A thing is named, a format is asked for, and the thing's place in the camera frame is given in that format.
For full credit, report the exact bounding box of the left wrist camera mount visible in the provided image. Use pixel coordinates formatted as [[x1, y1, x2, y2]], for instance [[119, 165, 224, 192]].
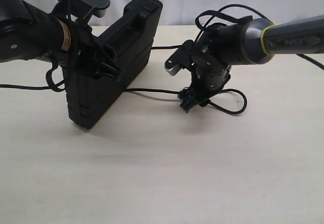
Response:
[[53, 0, 110, 23]]

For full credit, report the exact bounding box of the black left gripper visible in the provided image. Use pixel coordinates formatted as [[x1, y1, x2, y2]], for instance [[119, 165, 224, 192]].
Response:
[[60, 19, 125, 80]]

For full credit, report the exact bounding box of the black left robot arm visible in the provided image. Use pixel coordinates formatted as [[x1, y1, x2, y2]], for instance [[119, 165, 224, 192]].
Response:
[[1, 0, 124, 79]]

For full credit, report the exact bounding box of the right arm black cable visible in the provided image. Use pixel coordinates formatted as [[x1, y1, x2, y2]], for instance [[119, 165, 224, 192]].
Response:
[[194, 4, 324, 70]]

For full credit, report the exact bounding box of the black cord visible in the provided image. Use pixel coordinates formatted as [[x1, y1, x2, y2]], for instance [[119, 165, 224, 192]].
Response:
[[0, 46, 248, 116]]

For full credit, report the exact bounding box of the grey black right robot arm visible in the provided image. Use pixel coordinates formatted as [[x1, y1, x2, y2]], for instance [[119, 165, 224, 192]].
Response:
[[180, 16, 323, 112]]

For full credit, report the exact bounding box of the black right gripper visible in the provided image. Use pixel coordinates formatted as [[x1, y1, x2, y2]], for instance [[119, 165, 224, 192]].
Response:
[[180, 62, 232, 113]]

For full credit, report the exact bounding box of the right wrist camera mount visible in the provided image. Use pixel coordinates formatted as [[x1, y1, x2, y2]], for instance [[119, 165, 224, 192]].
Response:
[[165, 39, 193, 76]]

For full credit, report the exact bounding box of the black plastic carry case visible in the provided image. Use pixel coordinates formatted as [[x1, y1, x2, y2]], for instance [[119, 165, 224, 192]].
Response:
[[66, 0, 163, 129]]

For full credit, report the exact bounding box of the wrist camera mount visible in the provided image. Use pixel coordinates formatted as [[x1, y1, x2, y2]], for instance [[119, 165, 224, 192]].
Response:
[[165, 39, 193, 76], [53, 0, 110, 23]]

